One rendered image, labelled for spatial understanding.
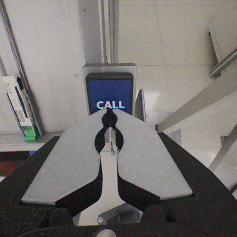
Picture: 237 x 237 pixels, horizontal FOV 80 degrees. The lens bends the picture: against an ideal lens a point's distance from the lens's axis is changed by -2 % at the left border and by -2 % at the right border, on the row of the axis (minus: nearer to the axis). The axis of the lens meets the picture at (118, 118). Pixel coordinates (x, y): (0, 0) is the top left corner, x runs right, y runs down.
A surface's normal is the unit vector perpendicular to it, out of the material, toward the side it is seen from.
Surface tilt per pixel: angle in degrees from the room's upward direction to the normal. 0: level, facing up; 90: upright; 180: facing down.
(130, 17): 0
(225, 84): 90
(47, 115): 45
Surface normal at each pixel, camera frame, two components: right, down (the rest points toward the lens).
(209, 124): 0.02, -0.25
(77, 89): 0.04, 0.50
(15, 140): -0.01, -0.86
